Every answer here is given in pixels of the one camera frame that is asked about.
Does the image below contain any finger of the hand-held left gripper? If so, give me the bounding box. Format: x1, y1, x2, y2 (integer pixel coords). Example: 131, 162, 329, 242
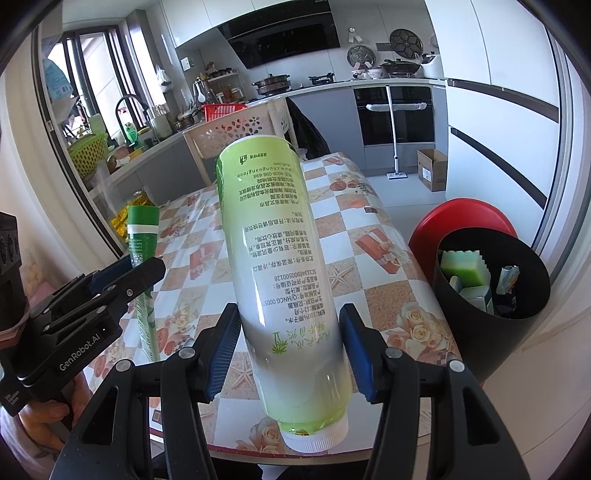
30, 257, 167, 330
46, 255, 136, 315

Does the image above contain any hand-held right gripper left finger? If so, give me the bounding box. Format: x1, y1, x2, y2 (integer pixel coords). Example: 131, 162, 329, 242
51, 302, 242, 480

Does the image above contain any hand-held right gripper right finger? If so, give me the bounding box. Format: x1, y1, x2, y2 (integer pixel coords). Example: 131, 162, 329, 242
338, 303, 532, 480

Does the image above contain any green white drink bottle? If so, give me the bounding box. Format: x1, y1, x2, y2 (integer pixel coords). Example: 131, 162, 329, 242
216, 135, 349, 452

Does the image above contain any white carton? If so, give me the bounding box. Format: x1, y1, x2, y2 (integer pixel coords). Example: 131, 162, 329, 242
459, 285, 495, 315

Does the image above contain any green sponge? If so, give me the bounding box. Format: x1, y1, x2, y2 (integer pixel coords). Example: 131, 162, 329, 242
440, 248, 492, 287

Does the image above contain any black trash bin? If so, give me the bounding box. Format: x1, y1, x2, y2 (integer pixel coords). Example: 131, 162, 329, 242
431, 228, 551, 386

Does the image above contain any blue white plastic bag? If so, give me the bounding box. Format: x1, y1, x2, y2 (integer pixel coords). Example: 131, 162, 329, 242
496, 265, 520, 296

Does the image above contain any person's left hand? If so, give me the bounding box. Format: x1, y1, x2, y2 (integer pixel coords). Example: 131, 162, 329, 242
25, 374, 95, 450

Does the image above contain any gold foil bag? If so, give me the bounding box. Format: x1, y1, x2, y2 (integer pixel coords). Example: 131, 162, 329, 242
111, 189, 155, 245

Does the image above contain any checked plastic tablecloth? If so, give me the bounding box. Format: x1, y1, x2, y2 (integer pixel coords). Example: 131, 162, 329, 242
88, 152, 462, 450

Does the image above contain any green plastic basket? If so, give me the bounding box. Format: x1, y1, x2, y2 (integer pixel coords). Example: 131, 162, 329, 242
67, 134, 109, 178

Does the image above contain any beige plastic chair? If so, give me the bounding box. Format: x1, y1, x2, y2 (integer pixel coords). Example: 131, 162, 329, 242
182, 95, 298, 185

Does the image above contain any red stool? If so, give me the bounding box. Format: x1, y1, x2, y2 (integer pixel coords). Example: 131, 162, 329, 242
409, 198, 518, 268

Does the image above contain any black kitchen faucet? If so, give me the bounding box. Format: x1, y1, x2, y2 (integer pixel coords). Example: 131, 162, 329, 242
115, 95, 151, 134

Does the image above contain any red plastic basket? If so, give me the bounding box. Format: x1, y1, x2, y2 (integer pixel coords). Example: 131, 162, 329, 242
202, 102, 247, 121

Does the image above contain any cardboard box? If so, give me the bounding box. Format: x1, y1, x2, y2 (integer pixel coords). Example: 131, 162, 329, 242
417, 148, 448, 192

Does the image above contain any blue paper sheet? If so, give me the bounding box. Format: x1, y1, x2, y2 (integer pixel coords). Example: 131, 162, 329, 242
44, 58, 70, 100

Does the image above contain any spice rack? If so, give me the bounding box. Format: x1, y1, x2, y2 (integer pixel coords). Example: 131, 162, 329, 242
205, 67, 245, 104

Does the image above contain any white floor mop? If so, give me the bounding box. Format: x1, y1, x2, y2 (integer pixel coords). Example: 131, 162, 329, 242
385, 85, 411, 179

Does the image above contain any black bag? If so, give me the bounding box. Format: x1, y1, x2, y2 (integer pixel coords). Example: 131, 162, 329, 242
288, 99, 331, 160

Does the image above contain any black built-in oven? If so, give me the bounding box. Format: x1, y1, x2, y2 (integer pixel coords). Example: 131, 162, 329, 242
353, 85, 435, 148

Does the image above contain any steel cooking pot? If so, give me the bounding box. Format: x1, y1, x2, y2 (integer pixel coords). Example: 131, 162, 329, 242
252, 74, 291, 95

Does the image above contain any white refrigerator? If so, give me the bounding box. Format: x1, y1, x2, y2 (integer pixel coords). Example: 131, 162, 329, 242
425, 0, 573, 213

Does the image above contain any black range hood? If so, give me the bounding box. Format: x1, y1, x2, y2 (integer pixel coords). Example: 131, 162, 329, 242
217, 0, 341, 70

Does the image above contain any black wok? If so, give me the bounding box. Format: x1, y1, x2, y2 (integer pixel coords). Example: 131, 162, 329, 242
379, 58, 423, 77

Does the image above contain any round grey tray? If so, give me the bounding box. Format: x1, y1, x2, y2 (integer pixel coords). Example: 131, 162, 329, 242
347, 45, 374, 68

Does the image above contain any round patterned baking pan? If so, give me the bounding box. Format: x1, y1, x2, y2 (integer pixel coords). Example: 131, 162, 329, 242
389, 28, 423, 58

